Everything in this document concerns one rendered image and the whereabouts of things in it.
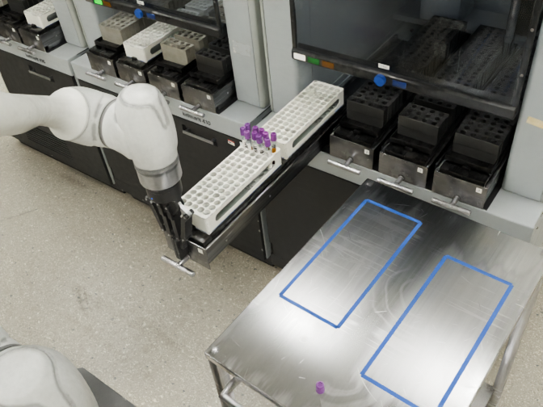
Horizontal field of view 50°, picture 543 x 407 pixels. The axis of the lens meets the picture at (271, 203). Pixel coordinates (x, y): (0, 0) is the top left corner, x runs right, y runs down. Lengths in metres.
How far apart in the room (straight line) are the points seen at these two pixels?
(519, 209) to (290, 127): 0.61
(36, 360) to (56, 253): 1.62
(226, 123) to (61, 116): 0.81
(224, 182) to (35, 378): 0.63
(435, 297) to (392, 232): 0.19
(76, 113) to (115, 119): 0.08
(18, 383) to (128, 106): 0.50
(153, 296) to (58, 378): 1.33
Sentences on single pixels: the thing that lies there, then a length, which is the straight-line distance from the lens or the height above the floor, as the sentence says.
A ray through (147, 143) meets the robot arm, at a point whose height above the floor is 1.13.
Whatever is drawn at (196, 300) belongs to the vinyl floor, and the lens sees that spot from 2.29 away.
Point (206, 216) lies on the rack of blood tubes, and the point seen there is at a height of 0.86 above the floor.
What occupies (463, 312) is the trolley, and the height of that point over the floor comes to 0.82.
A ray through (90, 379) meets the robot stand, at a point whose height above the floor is 0.70.
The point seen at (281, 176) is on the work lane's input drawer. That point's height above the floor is 0.80.
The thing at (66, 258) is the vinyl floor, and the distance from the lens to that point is 2.62.
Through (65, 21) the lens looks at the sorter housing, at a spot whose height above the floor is 0.84.
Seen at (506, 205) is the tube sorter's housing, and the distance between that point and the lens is 1.55.
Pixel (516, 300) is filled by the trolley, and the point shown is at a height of 0.82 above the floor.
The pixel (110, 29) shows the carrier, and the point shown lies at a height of 0.87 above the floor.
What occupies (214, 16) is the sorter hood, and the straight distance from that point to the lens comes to 1.79.
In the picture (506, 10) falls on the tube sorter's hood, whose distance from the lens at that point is 1.34.
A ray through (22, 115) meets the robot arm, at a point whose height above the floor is 1.33.
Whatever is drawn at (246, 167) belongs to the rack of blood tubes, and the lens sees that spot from 1.44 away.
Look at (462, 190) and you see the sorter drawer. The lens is 1.51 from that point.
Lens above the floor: 1.77
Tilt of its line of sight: 43 degrees down
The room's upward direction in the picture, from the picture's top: 7 degrees counter-clockwise
